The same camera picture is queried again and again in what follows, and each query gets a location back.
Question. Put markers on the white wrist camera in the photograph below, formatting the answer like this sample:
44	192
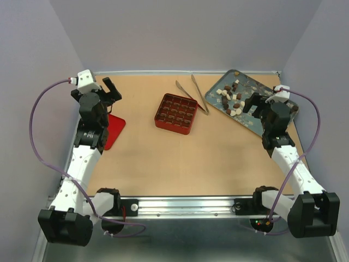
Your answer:
282	92
86	82

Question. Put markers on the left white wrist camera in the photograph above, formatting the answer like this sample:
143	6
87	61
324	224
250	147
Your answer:
86	82

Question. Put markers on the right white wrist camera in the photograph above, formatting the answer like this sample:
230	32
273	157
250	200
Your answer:
282	92

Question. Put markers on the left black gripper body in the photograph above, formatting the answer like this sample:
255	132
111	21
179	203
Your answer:
106	103

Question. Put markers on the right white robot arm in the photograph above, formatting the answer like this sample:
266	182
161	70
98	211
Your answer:
313	212

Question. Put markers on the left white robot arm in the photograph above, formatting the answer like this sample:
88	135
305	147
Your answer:
72	215

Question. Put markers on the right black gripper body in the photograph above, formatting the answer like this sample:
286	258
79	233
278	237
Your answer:
266	108

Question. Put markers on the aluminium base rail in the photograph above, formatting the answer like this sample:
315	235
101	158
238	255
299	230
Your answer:
191	207

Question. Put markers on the metal tongs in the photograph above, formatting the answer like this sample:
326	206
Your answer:
204	108

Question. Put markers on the red box lid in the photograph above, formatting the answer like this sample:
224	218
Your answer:
116	125

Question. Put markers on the red chocolate box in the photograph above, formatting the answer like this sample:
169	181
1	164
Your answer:
176	114

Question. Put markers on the blue floral tray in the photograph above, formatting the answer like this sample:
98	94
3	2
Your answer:
239	87

